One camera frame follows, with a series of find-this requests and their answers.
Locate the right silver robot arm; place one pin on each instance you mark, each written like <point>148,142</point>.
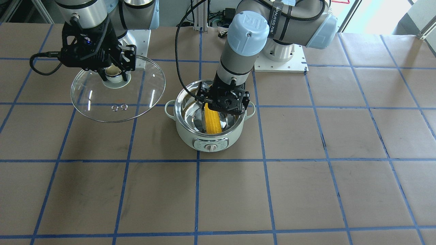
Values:
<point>124,15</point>

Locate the yellow corn cob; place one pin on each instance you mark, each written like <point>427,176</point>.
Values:
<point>211,121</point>

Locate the glass pot lid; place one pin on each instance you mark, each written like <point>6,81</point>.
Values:
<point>117,100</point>

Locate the brown paper table mat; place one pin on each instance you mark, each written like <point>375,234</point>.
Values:
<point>340,154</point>

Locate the white electric cooking pot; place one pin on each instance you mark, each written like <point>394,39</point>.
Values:
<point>203,129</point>

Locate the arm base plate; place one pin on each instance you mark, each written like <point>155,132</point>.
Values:
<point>276,57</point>
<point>139,38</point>

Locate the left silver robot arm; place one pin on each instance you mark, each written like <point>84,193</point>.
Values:
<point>257,25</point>

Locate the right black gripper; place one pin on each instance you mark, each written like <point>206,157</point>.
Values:
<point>109,45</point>

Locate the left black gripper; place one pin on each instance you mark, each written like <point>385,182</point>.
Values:
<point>203,95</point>

